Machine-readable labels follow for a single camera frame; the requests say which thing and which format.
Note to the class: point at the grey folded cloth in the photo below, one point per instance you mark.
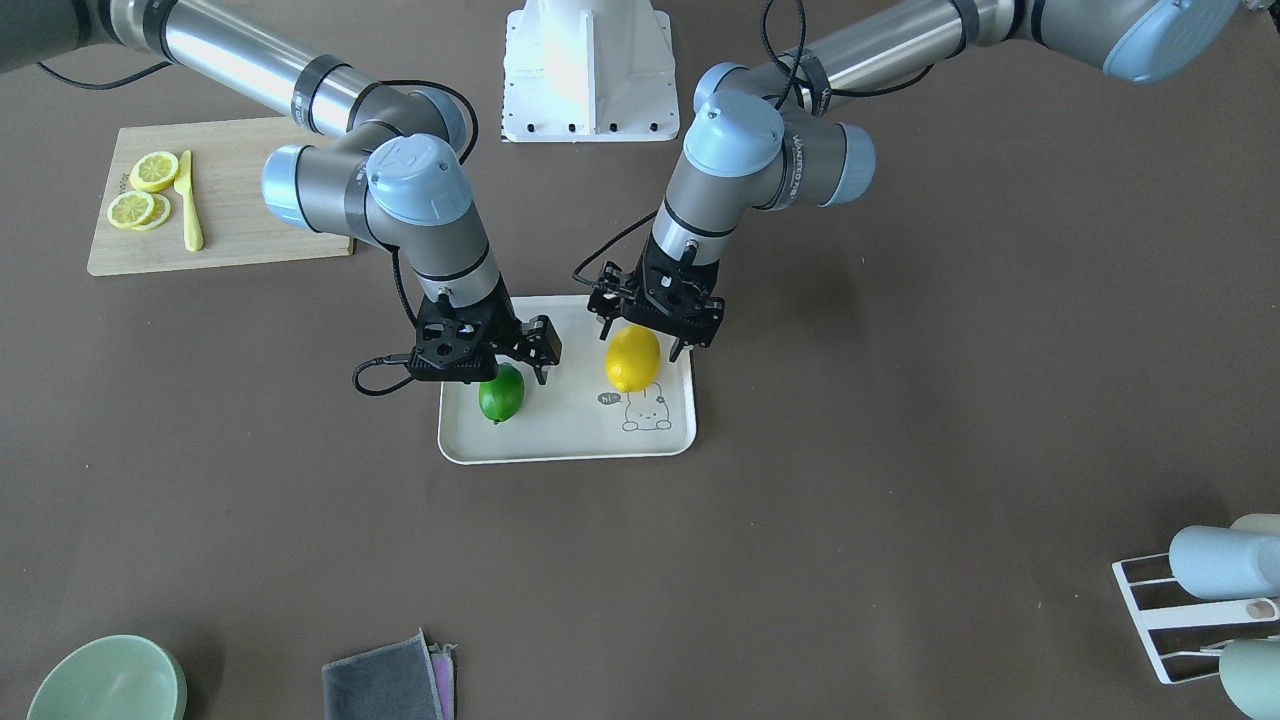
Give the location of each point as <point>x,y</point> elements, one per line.
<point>391,682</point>

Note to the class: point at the white wire cup rack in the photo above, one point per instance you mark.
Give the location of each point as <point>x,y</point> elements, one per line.
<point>1183,636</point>

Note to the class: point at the yellow plastic knife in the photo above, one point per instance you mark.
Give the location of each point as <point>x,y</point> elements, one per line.
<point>193,236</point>

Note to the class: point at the mint green bowl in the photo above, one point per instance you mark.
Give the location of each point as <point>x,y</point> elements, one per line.
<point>115,677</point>

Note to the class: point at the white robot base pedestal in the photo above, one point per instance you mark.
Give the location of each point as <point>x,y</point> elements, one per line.
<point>589,71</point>

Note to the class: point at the white cup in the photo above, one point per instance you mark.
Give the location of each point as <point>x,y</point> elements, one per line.
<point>1259,522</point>

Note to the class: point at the mint green cup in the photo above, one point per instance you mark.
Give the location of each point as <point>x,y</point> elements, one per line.
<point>1249,673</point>

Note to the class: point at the cream rabbit tray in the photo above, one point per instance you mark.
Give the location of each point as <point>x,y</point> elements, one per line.
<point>577,414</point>

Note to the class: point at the yellow lemon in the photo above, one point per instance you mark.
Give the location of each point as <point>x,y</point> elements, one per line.
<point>632,359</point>

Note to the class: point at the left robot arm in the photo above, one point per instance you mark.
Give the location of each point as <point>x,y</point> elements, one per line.
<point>758,139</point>

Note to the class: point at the lemon slice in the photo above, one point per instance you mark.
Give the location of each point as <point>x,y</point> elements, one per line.
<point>154,172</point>
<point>131,209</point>
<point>159,215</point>

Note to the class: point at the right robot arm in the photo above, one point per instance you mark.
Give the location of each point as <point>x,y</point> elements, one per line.
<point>390,177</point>

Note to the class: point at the purple folded cloth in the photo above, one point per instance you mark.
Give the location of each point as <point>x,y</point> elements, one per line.
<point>444,672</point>

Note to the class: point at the green lime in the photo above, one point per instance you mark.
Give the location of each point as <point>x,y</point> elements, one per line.
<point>500,398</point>

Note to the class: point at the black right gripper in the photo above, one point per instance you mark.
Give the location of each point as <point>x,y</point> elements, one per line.
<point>511,336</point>

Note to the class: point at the light blue cup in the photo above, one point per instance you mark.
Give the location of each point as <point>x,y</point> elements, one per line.
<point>1225,564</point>

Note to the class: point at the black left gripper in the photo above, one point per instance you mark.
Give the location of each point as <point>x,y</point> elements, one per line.
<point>627,291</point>

